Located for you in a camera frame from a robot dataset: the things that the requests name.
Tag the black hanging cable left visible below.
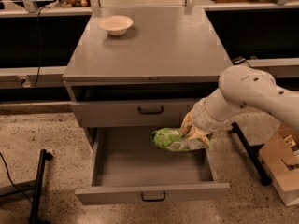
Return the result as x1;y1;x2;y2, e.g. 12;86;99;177
30;5;51;88

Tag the black upper drawer handle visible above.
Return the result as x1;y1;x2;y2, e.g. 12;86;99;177
137;106;164;115

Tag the grey drawer cabinet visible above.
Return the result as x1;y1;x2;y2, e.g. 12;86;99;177
63;7;232;144

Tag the green rice chip bag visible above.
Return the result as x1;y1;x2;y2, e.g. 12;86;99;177
149;128;210;152

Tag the black floor cable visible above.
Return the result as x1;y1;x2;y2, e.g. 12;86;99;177
0;152;34;204

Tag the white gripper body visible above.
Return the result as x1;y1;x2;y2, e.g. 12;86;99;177
192;97;226;133

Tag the black metal stand left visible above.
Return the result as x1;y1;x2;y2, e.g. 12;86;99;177
0;148;57;224

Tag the black metal leg right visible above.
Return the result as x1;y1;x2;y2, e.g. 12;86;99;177
231;122;272;186

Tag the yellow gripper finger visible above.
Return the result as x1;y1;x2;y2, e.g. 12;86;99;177
185;127;212;147
180;112;194;136

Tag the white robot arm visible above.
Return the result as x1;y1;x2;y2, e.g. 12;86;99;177
181;65;299;138

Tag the small black connector box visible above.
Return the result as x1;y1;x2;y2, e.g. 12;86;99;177
232;56;246;65

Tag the white paper bowl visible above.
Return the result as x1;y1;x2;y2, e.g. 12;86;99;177
100;15;133;36

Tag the black lower drawer handle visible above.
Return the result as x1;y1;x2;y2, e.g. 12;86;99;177
140;191;166;203

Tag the black drawer handle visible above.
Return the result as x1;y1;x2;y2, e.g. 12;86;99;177
137;106;164;115
140;191;166;203

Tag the open grey lower drawer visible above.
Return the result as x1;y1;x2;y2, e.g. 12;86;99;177
76;126;230;205

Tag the open cardboard box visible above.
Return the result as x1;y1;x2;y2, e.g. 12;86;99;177
259;124;299;206

